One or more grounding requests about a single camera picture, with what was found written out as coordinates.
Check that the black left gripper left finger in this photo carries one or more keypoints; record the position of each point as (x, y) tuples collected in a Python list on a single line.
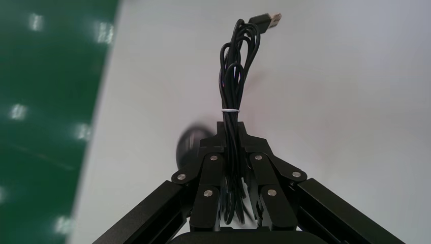
[(208, 175)]

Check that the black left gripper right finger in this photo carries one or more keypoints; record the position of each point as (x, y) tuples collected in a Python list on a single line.
[(269, 175)]

